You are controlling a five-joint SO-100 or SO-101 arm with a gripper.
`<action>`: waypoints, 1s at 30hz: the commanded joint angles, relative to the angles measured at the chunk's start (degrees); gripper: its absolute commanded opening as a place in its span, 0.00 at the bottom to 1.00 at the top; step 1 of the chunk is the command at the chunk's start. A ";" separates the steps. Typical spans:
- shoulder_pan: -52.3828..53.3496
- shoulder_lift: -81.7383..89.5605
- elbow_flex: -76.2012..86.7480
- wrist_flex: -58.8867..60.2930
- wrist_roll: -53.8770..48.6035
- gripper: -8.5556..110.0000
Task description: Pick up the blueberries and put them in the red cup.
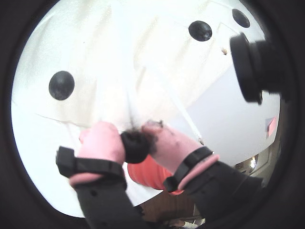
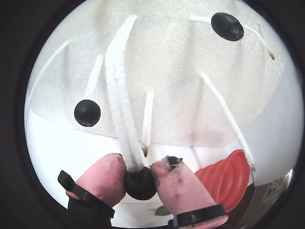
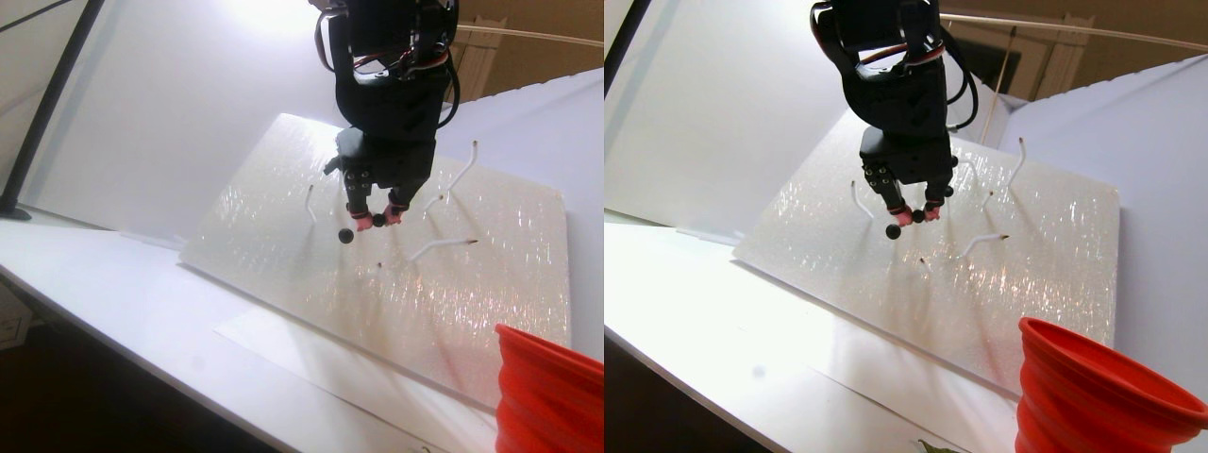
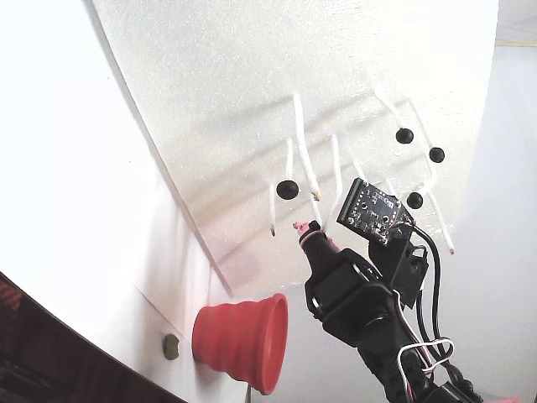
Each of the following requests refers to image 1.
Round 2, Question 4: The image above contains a pink-tipped black gripper finger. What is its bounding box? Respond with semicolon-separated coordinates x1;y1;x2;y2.
56;121;153;229
142;120;265;218

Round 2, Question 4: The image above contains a black blueberry ball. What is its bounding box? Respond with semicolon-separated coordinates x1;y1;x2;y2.
232;9;251;29
120;130;152;165
188;21;213;42
49;70;75;101

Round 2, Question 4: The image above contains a red collapsible silicone cup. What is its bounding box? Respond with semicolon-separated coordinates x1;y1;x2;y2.
127;154;185;196

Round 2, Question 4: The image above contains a white pipe cleaner stem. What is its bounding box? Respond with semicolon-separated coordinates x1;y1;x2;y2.
164;88;205;146
127;93;138;132

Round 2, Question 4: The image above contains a pink sticky note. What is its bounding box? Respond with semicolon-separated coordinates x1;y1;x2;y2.
265;116;278;139

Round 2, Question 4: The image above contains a white sparkly foam board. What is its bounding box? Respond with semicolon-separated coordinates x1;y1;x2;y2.
11;0;265;128

